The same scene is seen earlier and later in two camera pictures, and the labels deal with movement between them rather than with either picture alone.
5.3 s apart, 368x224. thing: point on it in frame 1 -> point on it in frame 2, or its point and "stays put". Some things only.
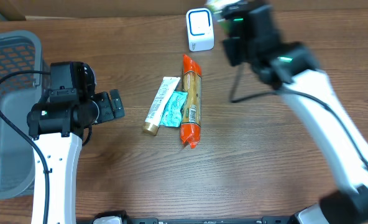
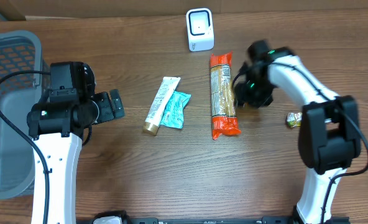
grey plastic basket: [10, 158] stays put
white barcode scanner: [200, 32] stays put
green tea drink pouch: [225, 27] -> [294, 120]
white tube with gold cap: [160, 103] stays put
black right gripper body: [239, 50] -> [260, 94]
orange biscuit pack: [190, 129] -> [224, 121]
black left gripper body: [107, 111] stays put
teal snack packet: [172, 116] stays put
